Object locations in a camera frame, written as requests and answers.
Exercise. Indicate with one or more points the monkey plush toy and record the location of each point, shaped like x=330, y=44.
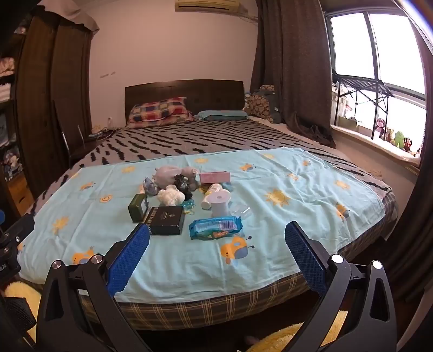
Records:
x=380, y=128

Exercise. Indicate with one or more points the blue plush toy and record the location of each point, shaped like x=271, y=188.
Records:
x=274, y=101

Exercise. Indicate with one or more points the black folding rack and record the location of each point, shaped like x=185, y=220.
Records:
x=368, y=84

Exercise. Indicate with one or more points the blue wipes packet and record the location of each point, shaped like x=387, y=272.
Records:
x=216, y=228

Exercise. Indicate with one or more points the black box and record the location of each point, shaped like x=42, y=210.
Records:
x=165, y=220

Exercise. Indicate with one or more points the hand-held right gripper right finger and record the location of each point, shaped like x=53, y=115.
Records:
x=306, y=260

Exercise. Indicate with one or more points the metal chair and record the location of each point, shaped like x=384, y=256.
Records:
x=66, y=135

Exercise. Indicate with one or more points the shelf unit with clothes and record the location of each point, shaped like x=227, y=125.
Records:
x=6, y=118

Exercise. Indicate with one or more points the white spool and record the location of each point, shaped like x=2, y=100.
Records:
x=220, y=203

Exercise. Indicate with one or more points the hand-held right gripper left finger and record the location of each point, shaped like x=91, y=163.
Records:
x=128, y=260

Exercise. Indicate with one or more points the dark bedside table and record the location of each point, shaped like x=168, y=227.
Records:
x=88, y=145

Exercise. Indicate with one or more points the black tray of small parts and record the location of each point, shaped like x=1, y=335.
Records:
x=15, y=318

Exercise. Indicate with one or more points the pink slipper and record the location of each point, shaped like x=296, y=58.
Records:
x=252, y=339

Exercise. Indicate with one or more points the small brown plush toy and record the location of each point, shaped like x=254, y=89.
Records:
x=390, y=135

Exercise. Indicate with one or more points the zebra striped blanket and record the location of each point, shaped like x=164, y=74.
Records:
x=203, y=138

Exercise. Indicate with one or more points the dark wooden wardrobe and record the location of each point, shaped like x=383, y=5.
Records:
x=54, y=101

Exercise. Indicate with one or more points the dark wooden headboard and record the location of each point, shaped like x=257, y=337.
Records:
x=209, y=93

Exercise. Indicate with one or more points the brown spotted plush toy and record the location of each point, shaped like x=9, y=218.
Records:
x=258, y=105

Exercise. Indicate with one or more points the pink box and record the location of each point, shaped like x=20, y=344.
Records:
x=214, y=177

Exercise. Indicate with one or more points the teal pillow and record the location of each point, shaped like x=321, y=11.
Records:
x=221, y=115

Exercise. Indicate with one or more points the brown curtain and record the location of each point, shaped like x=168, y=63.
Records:
x=411, y=220
x=291, y=67

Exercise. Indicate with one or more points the window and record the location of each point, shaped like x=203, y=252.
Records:
x=399, y=50

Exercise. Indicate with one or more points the yellow fluffy rug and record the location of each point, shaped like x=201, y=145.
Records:
x=291, y=338
x=20, y=291

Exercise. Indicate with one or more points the white bottle yellow label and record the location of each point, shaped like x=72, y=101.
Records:
x=213, y=188

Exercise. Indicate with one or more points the purple wrapper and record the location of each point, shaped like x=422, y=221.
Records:
x=151, y=185

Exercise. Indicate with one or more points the colourful checked pillow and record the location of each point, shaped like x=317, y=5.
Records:
x=159, y=111

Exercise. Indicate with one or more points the small dark plush toy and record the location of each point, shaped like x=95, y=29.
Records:
x=409, y=145

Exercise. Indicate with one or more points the air conditioner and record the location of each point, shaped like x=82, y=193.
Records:
x=206, y=5

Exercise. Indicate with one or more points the plaid mattress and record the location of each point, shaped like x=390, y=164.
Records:
x=209, y=309

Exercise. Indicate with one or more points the black hair scrunchie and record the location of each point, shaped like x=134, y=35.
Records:
x=182, y=182

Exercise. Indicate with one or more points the lilac plush toy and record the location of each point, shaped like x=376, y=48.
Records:
x=169, y=174

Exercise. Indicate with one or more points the green frog plush toy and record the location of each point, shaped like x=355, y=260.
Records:
x=399, y=139

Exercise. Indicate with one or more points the light blue printed cloth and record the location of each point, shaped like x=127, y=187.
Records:
x=270, y=237

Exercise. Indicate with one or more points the clear plastic cup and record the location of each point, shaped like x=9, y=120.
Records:
x=246, y=213
x=235, y=212

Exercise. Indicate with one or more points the green storage box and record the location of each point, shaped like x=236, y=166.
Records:
x=348, y=123

